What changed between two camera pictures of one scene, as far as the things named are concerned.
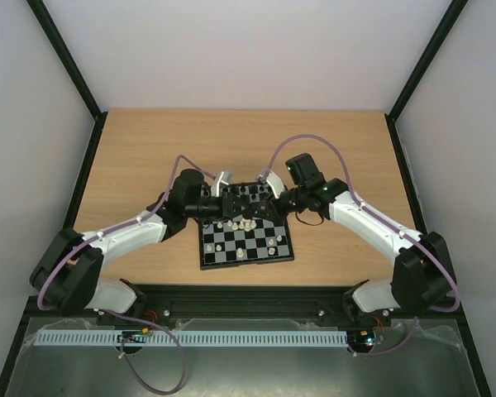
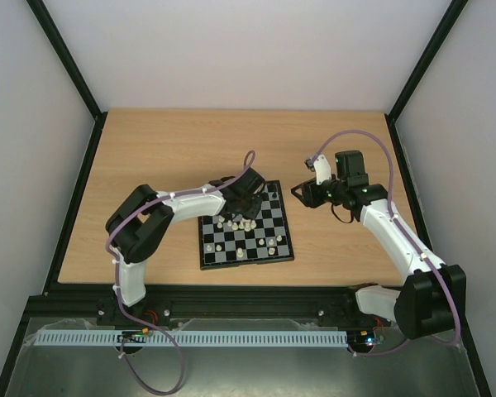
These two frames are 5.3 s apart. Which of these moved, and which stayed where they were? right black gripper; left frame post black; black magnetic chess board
Moved: right black gripper
Stayed: left frame post black; black magnetic chess board
